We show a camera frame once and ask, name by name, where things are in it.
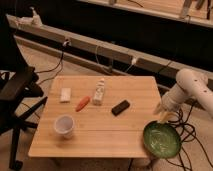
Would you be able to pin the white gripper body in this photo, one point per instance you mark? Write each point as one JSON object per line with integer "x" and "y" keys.
{"x": 173, "y": 99}

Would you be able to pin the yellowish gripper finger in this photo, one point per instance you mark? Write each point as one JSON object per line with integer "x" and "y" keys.
{"x": 158, "y": 109}
{"x": 165, "y": 117}

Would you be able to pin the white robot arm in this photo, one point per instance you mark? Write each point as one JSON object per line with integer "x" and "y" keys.
{"x": 189, "y": 83}

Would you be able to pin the green glass plate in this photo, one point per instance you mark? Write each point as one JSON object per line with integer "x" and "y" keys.
{"x": 162, "y": 140}

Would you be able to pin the black rectangular block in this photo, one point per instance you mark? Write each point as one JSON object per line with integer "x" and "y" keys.
{"x": 116, "y": 110}

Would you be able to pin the white tube bottle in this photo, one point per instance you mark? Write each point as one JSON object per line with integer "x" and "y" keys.
{"x": 99, "y": 92}

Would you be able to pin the wooden table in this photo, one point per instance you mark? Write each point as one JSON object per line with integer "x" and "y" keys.
{"x": 97, "y": 132}

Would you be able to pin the orange carrot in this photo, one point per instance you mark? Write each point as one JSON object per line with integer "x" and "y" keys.
{"x": 82, "y": 103}

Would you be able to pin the white soap bar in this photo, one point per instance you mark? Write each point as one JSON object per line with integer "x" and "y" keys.
{"x": 65, "y": 95}

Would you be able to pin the black office chair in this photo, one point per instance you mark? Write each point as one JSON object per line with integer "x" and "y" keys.
{"x": 19, "y": 83}

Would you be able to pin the grey metal rail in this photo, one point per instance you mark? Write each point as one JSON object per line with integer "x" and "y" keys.
{"x": 145, "y": 61}

